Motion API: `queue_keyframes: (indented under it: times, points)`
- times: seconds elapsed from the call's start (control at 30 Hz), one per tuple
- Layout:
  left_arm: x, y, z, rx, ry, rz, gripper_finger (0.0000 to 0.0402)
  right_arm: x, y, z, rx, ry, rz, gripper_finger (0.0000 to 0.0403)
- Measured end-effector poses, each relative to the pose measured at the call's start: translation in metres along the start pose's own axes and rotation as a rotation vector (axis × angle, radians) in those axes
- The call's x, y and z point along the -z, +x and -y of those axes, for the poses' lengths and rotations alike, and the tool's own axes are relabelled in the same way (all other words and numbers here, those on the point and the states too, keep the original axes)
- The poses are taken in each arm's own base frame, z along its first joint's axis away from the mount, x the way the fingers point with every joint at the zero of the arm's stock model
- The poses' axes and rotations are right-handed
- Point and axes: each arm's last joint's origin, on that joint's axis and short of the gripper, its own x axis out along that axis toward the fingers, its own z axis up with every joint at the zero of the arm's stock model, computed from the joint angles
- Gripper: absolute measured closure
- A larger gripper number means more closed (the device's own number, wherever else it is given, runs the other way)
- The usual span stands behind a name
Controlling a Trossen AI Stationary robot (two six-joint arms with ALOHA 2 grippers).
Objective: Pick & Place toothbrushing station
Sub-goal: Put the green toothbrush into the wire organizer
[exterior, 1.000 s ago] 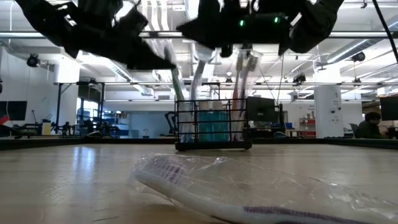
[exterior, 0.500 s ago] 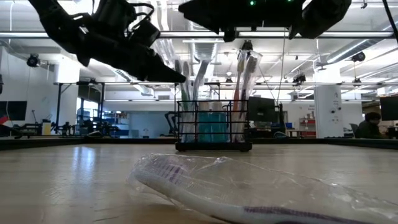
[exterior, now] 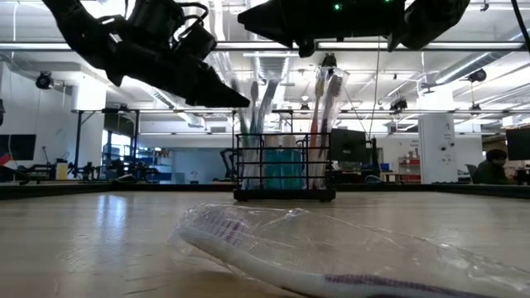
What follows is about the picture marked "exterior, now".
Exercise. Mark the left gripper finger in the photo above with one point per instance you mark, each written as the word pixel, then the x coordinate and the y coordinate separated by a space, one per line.
pixel 211 89

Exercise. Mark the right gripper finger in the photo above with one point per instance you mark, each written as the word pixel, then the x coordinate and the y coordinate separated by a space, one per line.
pixel 273 18

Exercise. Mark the purple white toothbrush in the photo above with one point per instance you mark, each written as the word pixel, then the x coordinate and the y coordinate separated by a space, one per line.
pixel 334 85
pixel 269 269

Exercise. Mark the orange white toothbrush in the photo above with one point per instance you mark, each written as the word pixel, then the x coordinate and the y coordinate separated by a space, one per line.
pixel 318 91

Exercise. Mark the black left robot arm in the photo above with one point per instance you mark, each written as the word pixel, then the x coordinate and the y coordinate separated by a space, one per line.
pixel 78 29

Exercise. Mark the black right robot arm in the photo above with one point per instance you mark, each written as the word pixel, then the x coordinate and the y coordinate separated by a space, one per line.
pixel 435 18

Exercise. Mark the black ceiling spotlight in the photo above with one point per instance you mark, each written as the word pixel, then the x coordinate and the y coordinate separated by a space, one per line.
pixel 330 60
pixel 398 104
pixel 478 75
pixel 43 80

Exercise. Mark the black overhead crossbar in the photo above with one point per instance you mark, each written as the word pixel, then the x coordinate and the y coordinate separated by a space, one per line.
pixel 455 45

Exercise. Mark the black monitor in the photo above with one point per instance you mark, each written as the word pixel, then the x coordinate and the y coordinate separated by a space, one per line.
pixel 519 145
pixel 350 145

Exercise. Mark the yellow canister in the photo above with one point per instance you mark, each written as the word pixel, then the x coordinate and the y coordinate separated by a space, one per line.
pixel 62 170

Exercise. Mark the white square pillar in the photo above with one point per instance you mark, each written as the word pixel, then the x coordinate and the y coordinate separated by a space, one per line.
pixel 437 149

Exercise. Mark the red shelf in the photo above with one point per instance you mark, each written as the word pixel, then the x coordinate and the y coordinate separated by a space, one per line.
pixel 410 167

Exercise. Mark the person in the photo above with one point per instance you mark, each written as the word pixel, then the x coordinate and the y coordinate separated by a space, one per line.
pixel 492 167

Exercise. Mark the silver ventilation duct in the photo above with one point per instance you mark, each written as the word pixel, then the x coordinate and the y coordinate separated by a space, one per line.
pixel 273 66

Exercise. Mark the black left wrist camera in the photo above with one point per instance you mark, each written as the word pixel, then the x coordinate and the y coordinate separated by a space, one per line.
pixel 196 41

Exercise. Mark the black aluminium table frame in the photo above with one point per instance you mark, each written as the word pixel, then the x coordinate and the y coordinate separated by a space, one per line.
pixel 124 188

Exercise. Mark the dark wall screen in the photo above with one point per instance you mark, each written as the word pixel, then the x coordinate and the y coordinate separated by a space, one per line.
pixel 18 147

